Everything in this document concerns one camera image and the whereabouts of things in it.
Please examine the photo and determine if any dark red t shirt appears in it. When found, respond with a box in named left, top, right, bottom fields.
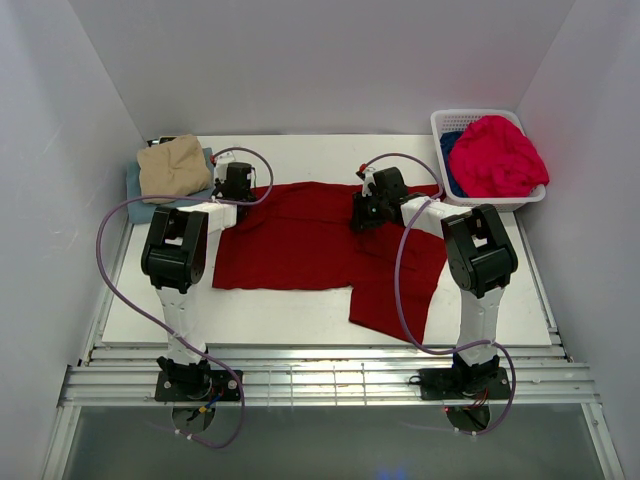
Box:
left=212, top=182, right=446, bottom=340

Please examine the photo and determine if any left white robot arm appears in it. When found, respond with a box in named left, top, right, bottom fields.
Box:
left=141, top=161, right=257, bottom=401

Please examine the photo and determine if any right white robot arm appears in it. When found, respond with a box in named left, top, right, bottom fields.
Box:
left=351, top=166, right=518, bottom=400

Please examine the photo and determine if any folded beige t shirt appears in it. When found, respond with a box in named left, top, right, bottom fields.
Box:
left=137, top=135, right=212, bottom=204

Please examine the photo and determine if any dark blue t shirt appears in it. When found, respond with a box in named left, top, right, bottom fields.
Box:
left=440, top=131, right=468, bottom=198

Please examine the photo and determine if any folded light blue t shirt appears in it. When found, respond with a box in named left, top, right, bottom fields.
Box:
left=124, top=147, right=217, bottom=225

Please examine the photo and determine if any white plastic basket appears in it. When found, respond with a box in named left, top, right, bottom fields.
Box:
left=430, top=108, right=546, bottom=212

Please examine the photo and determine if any pink crumpled t shirt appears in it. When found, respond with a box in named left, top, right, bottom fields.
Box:
left=448, top=115, right=550, bottom=198

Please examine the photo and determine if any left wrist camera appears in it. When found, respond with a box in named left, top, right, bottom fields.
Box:
left=210, top=152, right=236, bottom=182

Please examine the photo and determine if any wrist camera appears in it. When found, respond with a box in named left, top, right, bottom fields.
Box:
left=210, top=152, right=236, bottom=182
left=356, top=164, right=377, bottom=197

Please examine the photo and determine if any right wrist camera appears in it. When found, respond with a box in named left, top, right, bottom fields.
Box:
left=356, top=164, right=377, bottom=197

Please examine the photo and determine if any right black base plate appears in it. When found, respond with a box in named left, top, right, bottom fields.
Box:
left=418, top=367, right=511, bottom=400

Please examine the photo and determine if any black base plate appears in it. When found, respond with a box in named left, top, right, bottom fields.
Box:
left=418, top=367, right=511, bottom=400
left=153, top=370, right=240, bottom=403

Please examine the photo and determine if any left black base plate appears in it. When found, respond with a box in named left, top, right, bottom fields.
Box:
left=153, top=370, right=240, bottom=403

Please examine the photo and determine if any aluminium rail frame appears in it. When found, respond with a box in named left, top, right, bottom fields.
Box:
left=42, top=214, right=625, bottom=479

